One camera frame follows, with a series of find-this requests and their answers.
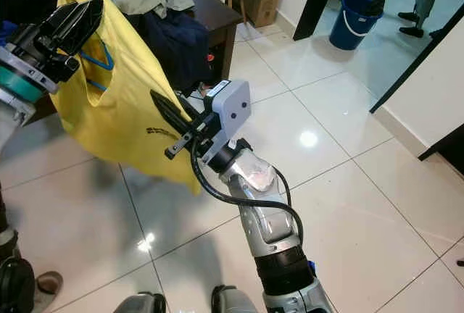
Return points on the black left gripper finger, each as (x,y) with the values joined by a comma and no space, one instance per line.
(90,23)
(61,19)

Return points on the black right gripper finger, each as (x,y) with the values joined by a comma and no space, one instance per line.
(175,129)
(175,111)

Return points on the blue plastic hanger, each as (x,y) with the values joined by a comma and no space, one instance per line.
(107,59)

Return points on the yellow shirt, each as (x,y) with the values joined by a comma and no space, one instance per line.
(130,110)

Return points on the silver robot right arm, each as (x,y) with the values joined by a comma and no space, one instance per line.
(268,211)

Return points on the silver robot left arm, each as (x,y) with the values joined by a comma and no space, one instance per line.
(14,117)

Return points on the plain black garment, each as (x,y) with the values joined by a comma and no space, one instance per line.
(29,5)

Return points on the navy blue garment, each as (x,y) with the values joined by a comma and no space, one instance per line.
(177,45)

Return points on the dark brown wooden table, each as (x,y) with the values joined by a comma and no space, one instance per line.
(221,16)

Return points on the grey robot right leg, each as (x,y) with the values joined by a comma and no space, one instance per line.
(235,300)

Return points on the grey robot leg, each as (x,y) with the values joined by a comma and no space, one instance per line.
(141,303)
(235,300)

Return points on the grey robot left leg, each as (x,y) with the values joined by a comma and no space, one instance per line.
(141,303)

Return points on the blue plastic bucket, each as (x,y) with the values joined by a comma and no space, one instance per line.
(354,30)

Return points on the grey slipper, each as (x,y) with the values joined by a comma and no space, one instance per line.
(49,288)

